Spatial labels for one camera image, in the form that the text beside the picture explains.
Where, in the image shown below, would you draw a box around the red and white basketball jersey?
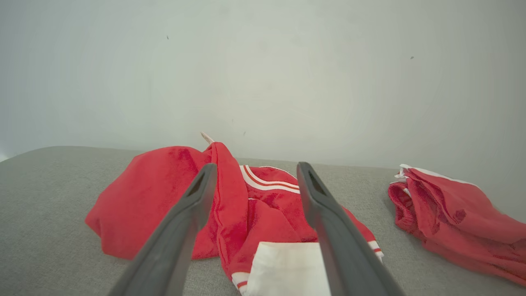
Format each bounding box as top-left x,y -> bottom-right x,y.
85,132 -> 385,296

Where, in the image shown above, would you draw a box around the red shorts with white trim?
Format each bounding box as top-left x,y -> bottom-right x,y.
388,164 -> 526,287

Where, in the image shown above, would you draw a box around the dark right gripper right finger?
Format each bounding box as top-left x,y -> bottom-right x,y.
297,162 -> 405,296

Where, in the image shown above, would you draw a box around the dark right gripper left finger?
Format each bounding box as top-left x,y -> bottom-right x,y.
108,163 -> 218,296

